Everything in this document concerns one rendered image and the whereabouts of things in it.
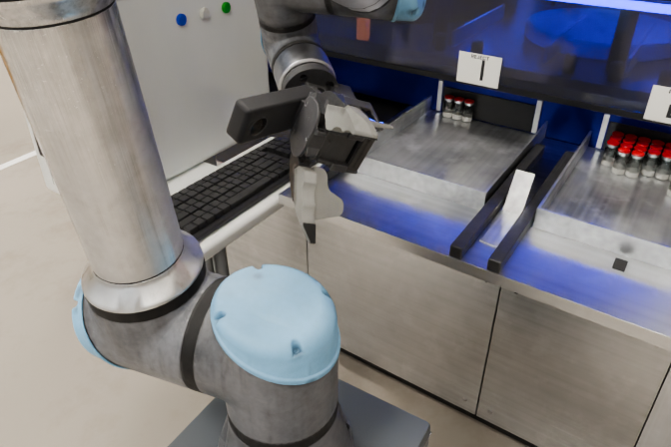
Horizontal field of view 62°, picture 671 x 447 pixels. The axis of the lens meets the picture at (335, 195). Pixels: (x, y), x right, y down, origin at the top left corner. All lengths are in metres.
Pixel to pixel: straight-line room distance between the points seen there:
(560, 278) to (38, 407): 1.54
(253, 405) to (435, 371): 1.10
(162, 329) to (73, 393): 1.38
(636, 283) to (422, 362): 0.86
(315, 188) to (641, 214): 0.58
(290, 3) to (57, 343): 1.62
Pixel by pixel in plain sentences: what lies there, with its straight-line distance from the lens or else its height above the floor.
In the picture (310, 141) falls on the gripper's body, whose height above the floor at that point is 1.10.
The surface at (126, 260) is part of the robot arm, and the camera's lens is 0.52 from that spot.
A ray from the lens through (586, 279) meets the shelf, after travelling 0.84.
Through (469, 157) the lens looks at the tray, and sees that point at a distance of 1.09.
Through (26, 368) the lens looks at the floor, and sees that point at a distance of 2.07.
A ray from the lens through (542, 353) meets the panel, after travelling 1.42.
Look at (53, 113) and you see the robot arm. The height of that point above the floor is 1.21.
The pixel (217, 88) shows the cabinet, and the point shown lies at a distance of 1.23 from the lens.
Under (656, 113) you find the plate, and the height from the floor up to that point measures 1.00.
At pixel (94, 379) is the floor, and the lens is 1.95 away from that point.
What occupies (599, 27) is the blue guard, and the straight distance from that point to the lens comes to 1.06.
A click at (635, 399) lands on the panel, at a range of 1.43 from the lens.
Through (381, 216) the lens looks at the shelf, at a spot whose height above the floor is 0.88.
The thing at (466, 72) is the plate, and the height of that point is 1.01.
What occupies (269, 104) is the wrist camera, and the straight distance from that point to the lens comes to 0.61.
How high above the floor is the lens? 1.37
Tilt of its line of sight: 31 degrees down
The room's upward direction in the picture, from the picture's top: straight up
